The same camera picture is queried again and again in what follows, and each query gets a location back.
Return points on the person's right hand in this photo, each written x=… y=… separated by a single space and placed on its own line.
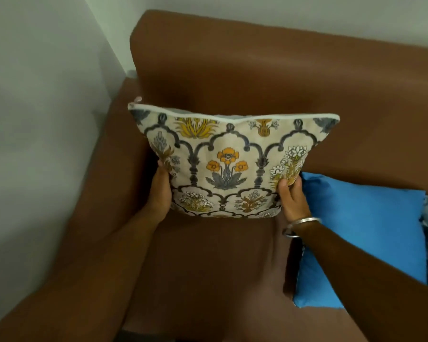
x=294 y=206

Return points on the person's left hand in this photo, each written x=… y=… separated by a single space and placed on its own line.
x=160 y=199

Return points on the person's right thumb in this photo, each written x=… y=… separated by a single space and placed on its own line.
x=283 y=196

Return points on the floral print cushion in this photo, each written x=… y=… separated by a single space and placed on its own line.
x=231 y=163

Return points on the person's right forearm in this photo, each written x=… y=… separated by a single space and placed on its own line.
x=371 y=284

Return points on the person's left forearm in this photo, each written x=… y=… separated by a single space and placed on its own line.
x=78 y=281

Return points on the silver bangle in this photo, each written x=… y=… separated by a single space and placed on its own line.
x=299 y=224

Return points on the blue cushion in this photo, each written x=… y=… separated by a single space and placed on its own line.
x=363 y=238

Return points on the brown sofa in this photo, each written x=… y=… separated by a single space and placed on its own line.
x=271 y=85

